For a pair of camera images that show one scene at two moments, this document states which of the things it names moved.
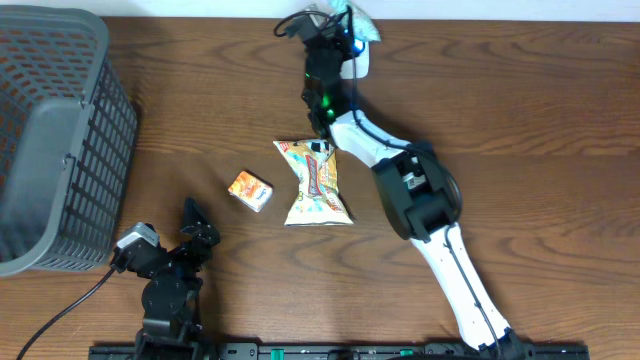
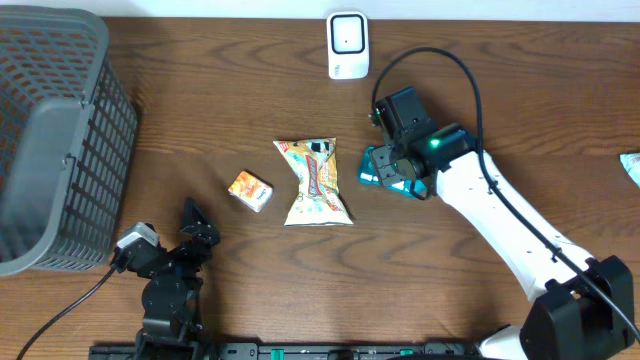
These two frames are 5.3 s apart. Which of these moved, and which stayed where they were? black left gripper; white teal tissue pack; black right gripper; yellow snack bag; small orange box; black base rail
Moved: black right gripper; white teal tissue pack
Stayed: yellow snack bag; black left gripper; black base rail; small orange box
